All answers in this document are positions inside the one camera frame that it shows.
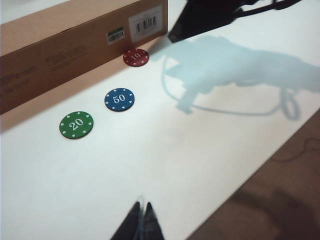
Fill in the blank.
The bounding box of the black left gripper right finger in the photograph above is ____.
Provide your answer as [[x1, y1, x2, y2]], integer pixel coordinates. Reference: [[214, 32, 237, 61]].
[[144, 201, 166, 240]]

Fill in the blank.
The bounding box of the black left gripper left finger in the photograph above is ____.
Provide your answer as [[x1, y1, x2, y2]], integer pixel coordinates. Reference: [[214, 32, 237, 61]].
[[109, 201, 142, 240]]

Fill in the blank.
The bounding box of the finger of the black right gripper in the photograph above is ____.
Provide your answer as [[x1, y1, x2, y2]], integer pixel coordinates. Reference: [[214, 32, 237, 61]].
[[167, 0, 245, 44]]

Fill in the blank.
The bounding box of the red 10 poker chip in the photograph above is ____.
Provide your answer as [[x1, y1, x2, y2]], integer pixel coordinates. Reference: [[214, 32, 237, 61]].
[[122, 48, 149, 68]]

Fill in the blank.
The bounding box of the green 20 poker chip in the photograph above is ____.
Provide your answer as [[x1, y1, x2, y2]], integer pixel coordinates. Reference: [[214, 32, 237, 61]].
[[59, 111, 95, 139]]

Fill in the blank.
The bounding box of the blue 50 poker chip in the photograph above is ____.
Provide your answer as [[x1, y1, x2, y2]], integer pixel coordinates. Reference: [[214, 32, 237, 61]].
[[104, 87, 136, 112]]

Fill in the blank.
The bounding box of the brown cardboard box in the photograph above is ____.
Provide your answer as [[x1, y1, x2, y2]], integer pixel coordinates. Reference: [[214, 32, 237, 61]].
[[0, 0, 169, 116]]

